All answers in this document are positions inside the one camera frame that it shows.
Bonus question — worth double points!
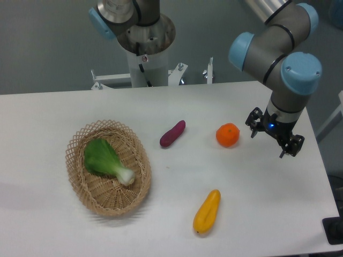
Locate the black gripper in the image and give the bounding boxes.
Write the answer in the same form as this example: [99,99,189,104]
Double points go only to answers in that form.
[245,107,305,158]

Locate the purple sweet potato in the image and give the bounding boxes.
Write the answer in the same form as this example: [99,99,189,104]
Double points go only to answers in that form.
[160,120,186,148]

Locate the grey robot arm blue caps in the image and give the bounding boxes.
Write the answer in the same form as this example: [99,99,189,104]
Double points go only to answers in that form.
[88,1,322,156]

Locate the orange tangerine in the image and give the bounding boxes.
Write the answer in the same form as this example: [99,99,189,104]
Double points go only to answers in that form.
[215,123,240,147]

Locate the yellow papaya toy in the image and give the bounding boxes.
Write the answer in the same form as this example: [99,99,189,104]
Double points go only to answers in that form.
[193,190,221,234]

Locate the black box at table edge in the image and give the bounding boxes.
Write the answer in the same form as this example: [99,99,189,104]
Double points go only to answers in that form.
[322,217,342,245]

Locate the green bok choy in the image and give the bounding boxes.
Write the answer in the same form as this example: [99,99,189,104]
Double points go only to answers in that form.
[84,138,136,186]

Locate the woven wicker basket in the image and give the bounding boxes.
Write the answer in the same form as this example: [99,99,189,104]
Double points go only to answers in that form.
[65,120,151,216]

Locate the white frame at right edge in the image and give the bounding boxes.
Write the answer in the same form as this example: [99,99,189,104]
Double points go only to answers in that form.
[315,91,342,143]

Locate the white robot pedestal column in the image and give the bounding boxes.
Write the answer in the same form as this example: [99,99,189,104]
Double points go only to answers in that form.
[126,51,168,87]

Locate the white metal mounting frame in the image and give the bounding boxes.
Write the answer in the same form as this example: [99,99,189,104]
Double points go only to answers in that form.
[90,57,215,90]

